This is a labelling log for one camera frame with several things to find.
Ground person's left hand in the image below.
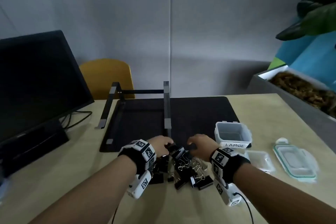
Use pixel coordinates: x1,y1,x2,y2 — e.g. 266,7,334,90
147,136,175,158

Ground person's right hand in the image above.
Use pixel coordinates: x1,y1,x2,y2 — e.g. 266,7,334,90
186,134,220,163

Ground container labelled large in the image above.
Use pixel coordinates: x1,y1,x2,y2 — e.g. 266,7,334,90
215,121,252,149

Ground pile of black binder clips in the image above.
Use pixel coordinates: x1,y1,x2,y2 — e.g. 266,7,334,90
151,143,215,191

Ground container labelled medium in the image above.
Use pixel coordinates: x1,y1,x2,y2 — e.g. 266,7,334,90
245,150,275,174

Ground person's left forearm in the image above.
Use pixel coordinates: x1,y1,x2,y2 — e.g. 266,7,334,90
29,155,138,224

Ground person's right forearm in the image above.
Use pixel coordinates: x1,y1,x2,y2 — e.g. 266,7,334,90
233,163,336,224

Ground grey planter with moss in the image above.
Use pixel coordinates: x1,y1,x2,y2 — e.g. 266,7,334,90
248,64,336,153

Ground black desk mat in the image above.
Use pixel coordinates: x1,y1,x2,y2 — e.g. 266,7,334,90
99,96,241,153

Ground left wrist marker band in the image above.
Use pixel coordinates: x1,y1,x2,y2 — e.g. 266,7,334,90
117,139,157,175

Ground wrist marker band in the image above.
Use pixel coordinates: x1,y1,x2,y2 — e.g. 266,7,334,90
117,139,157,175
210,146,251,188

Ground black metal laptop stand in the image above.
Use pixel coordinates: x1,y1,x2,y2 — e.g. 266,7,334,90
94,81,173,138

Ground right wrist marker band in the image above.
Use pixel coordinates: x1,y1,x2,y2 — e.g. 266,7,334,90
210,146,251,188

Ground yellow chair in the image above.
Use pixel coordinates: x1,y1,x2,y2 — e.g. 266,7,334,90
78,59,136,100

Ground clear lid with green seal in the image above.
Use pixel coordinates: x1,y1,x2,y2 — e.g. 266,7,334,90
273,138,320,182

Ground brown moss filling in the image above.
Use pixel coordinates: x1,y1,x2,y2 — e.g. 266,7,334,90
269,71,336,119

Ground black computer monitor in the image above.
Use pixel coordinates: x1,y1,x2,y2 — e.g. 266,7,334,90
0,30,95,177

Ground green leafy plant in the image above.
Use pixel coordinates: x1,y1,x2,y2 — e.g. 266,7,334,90
275,0,336,41

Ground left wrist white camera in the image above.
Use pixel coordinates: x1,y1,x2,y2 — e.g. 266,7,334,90
127,170,153,200

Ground wrist white camera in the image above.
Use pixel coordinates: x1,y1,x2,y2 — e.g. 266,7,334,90
213,178,242,207
127,170,153,200

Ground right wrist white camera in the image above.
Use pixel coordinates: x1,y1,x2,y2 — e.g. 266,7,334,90
213,178,242,207

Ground black monitor cables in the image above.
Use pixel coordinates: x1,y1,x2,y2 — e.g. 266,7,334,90
59,111,93,130

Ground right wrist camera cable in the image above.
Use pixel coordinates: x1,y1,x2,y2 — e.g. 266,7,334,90
233,192,254,224

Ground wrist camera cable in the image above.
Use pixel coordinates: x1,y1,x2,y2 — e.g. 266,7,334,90
233,192,254,224
111,200,120,224

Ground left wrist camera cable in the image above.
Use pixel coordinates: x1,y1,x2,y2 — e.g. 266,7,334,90
111,200,120,224

